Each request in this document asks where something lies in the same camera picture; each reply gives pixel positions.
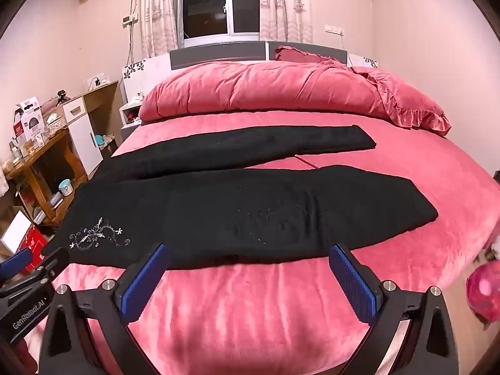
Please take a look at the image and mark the white and red cardboard box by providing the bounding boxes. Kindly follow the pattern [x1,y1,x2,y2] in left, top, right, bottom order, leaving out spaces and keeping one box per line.
[13,97,44,146]

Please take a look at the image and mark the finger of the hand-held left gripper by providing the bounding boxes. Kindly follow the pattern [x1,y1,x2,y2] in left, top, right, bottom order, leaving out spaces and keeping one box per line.
[0,247,70,299]
[0,248,34,280]

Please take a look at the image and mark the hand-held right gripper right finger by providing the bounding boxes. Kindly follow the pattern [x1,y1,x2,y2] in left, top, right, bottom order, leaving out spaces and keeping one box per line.
[328,242,459,375]

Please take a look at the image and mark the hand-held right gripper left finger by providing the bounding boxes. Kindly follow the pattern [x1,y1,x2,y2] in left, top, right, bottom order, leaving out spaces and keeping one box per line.
[39,242,170,375]

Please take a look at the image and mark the pink ruffled pillow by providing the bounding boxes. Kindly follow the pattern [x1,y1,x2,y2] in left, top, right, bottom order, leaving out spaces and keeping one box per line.
[349,66,453,137]

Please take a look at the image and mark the white nightstand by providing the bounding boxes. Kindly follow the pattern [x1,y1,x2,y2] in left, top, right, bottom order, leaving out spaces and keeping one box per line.
[119,99,146,142]

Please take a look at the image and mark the wooden desk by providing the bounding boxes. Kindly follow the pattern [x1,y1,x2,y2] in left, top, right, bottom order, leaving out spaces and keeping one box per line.
[3,127,88,226]

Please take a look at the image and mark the window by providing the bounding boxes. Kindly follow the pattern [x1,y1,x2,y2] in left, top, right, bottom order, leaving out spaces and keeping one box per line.
[177,0,271,48]

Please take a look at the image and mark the black pants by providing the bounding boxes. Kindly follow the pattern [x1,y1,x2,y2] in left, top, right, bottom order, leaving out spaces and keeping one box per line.
[41,124,439,271]

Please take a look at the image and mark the patterned curtain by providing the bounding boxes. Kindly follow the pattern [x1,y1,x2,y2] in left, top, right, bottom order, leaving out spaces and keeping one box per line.
[138,0,184,60]
[261,0,314,44]

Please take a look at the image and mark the grey headboard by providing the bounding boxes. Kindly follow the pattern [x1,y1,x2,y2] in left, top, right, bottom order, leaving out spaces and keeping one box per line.
[169,41,349,72]

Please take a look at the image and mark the pink bed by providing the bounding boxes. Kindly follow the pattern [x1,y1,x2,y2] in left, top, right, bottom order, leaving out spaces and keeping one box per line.
[23,109,500,375]

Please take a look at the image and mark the white flat box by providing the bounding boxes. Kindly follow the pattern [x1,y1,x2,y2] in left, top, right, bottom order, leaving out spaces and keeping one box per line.
[1,210,34,258]

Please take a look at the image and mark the wooden cabinet with white doors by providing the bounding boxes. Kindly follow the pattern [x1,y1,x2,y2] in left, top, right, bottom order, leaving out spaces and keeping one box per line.
[62,81,120,176]

